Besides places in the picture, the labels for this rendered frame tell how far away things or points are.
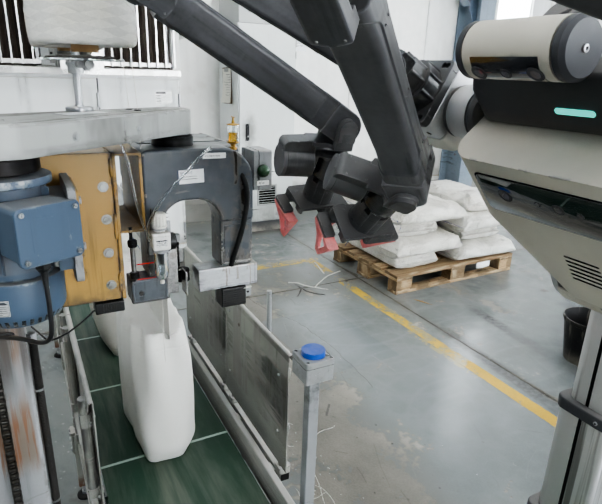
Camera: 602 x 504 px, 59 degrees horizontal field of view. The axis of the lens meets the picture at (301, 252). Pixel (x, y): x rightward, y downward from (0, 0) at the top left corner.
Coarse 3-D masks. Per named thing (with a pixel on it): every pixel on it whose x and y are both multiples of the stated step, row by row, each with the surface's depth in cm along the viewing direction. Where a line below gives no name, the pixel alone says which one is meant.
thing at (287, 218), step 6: (276, 198) 101; (282, 198) 101; (288, 198) 101; (276, 204) 102; (282, 204) 100; (288, 204) 100; (282, 210) 100; (288, 210) 99; (282, 216) 104; (288, 216) 99; (294, 216) 100; (282, 222) 104; (288, 222) 98; (294, 222) 99; (282, 228) 105; (288, 228) 102; (282, 234) 105
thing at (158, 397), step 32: (128, 320) 154; (160, 320) 146; (128, 352) 153; (160, 352) 145; (128, 384) 158; (160, 384) 147; (192, 384) 155; (128, 416) 171; (160, 416) 150; (192, 416) 159; (160, 448) 154
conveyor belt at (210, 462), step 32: (96, 352) 217; (96, 384) 196; (96, 416) 178; (128, 448) 164; (192, 448) 165; (224, 448) 165; (128, 480) 151; (160, 480) 152; (192, 480) 152; (224, 480) 152
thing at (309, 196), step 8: (312, 176) 96; (304, 184) 102; (312, 184) 97; (320, 184) 96; (288, 192) 101; (296, 192) 100; (304, 192) 100; (312, 192) 98; (320, 192) 97; (328, 192) 98; (296, 200) 99; (304, 200) 99; (312, 200) 99; (320, 200) 99; (328, 200) 100; (336, 200) 102; (344, 200) 102; (296, 208) 99; (304, 208) 98; (312, 208) 98; (320, 208) 99
